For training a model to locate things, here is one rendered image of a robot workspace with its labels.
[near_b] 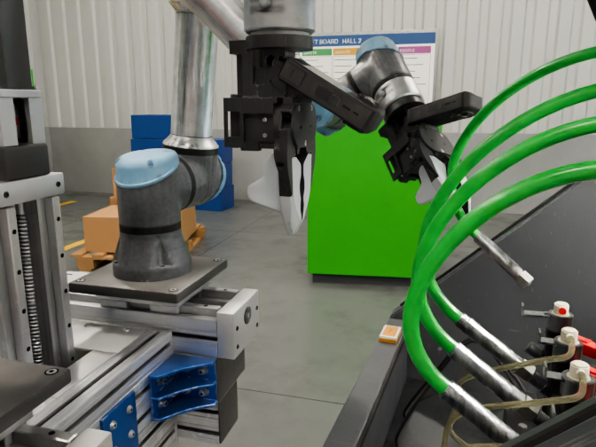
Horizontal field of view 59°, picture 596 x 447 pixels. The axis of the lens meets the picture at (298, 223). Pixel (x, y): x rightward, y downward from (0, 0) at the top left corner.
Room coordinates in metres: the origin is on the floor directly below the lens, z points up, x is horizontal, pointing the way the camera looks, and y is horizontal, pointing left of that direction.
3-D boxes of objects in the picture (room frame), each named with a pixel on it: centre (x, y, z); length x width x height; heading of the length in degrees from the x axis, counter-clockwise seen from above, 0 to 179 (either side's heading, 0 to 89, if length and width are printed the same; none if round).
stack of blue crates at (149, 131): (7.05, 1.52, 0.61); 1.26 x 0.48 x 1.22; 74
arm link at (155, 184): (1.01, 0.28, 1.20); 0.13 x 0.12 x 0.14; 157
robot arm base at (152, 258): (1.01, 0.29, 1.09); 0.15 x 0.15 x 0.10
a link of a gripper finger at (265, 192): (0.58, 0.03, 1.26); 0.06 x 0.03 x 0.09; 70
